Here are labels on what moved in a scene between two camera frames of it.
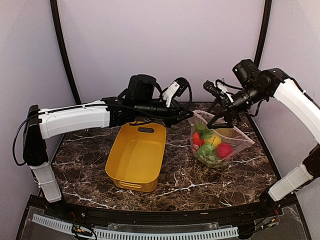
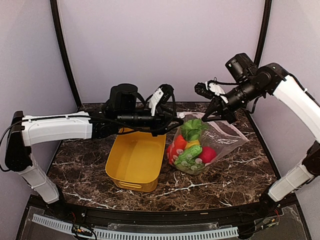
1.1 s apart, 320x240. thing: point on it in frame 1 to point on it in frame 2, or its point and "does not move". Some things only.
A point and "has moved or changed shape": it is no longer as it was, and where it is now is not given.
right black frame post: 263,32 does not move
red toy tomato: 223,149 to 208,154
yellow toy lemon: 215,140 to 190,143
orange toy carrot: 197,140 to 177,147
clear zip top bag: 214,147 has moved or changed shape
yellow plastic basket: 134,160 does not move
